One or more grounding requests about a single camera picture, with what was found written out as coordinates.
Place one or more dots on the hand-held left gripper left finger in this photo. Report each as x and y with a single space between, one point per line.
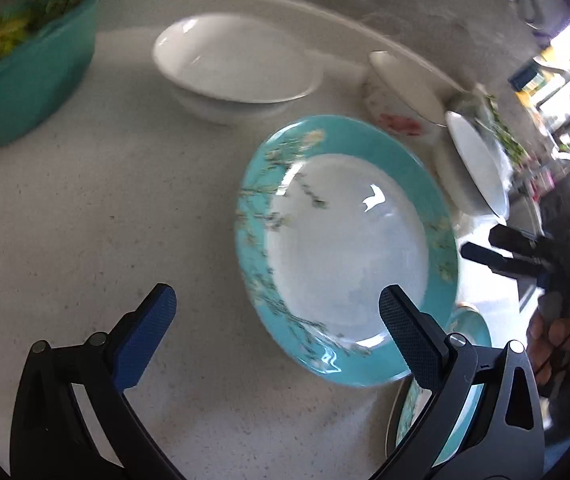
145 340

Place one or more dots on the large white bowl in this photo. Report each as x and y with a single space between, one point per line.
237 67

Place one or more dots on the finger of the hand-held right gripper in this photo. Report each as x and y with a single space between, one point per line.
495 260
515 241

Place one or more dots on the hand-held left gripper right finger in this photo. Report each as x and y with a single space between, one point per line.
410 335

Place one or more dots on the person's right hand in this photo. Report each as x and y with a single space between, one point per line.
557 340

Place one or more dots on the leafy greens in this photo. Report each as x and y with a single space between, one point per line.
10 25

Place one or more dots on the teal plastic basin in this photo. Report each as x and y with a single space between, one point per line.
30 80

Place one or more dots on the large teal floral plate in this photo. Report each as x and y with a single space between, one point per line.
345 245

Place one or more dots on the leafy green vegetable bunch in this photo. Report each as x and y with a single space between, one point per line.
505 135

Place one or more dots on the white bowl with pink flowers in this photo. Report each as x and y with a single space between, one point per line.
400 105

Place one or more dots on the small white bowl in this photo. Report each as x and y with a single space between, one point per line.
475 165

